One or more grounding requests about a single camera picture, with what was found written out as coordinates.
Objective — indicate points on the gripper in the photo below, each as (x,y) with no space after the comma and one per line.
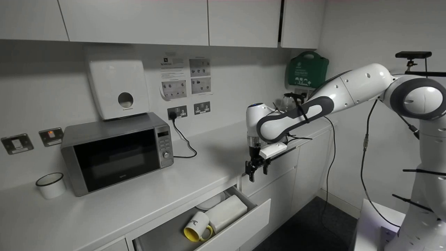
(256,156)

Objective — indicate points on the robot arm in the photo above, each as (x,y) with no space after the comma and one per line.
(362,83)

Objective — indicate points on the white drawer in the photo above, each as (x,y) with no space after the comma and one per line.
(282,167)
(244,223)

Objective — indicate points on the white base cabinet door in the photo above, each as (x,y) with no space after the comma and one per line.
(278,205)
(310,170)

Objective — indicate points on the white box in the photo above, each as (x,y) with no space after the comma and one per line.
(226,212)

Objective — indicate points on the white plate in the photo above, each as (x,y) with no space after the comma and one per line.
(210,202)

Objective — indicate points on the glass jug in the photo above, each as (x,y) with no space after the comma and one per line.
(288,101)

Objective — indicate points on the white and yellow mug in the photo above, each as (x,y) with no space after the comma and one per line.
(197,226)

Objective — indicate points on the microwave knob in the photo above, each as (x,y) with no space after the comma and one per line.
(166,154)

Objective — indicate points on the paper notice with pictures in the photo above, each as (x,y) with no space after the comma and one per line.
(173,80)
(200,76)

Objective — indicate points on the green first aid box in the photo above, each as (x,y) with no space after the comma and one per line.
(307,71)

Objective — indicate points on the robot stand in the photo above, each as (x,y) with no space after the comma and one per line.
(374,223)

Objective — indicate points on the microwave door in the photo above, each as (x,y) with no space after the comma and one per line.
(116,162)

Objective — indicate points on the silver microwave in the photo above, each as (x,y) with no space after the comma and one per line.
(115,157)

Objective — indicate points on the white paper towel dispenser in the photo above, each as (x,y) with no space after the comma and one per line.
(116,87)

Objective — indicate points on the white enamel cup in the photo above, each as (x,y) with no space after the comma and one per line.
(51,186)

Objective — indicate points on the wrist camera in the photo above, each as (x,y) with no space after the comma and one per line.
(273,150)

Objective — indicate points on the steel wall socket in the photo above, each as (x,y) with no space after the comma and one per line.
(181,112)
(202,108)

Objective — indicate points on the wall cabinet door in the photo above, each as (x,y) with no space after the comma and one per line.
(136,21)
(244,22)
(29,19)
(303,22)

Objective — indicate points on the white wall cabinet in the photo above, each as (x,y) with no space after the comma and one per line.
(156,21)

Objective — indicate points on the camera on mount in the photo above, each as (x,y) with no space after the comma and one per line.
(413,55)

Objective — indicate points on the steel switch plate with light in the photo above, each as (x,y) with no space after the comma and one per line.
(51,136)

